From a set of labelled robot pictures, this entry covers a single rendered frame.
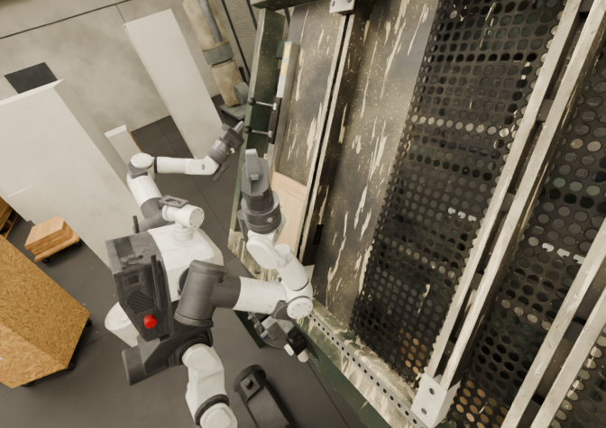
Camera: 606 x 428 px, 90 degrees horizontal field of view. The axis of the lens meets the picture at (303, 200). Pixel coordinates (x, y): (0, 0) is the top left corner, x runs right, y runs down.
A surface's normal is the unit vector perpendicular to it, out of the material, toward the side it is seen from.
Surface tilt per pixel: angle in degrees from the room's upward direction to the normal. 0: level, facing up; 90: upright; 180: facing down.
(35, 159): 90
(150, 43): 90
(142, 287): 90
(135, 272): 90
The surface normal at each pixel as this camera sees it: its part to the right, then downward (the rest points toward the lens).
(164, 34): 0.49, 0.40
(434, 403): -0.79, 0.02
